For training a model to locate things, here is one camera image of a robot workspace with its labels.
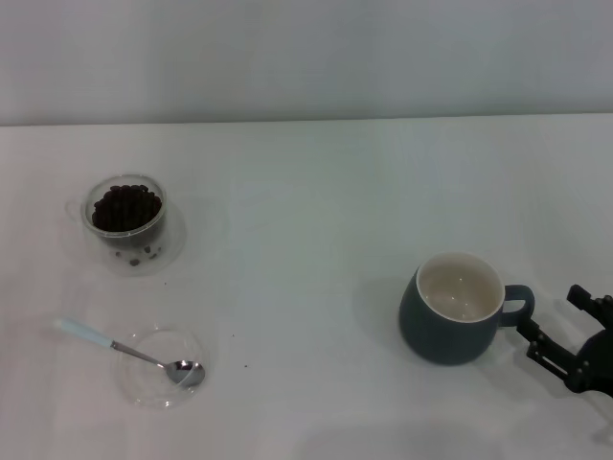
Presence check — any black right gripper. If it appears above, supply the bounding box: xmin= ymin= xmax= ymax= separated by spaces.
xmin=516 ymin=285 xmax=613 ymax=399

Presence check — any dark green ceramic mug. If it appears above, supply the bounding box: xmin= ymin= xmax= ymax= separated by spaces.
xmin=397 ymin=251 xmax=536 ymax=368

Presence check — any blue handled metal spoon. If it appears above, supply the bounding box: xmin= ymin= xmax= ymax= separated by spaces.
xmin=53 ymin=318 xmax=206 ymax=389

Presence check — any clear glass saucer with beans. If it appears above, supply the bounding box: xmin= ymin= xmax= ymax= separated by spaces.
xmin=80 ymin=200 xmax=186 ymax=279

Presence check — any coffee beans pile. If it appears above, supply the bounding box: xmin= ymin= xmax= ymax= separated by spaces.
xmin=91 ymin=183 xmax=162 ymax=233

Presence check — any empty clear glass saucer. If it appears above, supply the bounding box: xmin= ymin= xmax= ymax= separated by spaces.
xmin=110 ymin=326 xmax=215 ymax=411

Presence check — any clear glass cup with handle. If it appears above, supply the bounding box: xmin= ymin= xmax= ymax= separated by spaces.
xmin=64 ymin=174 xmax=170 ymax=254

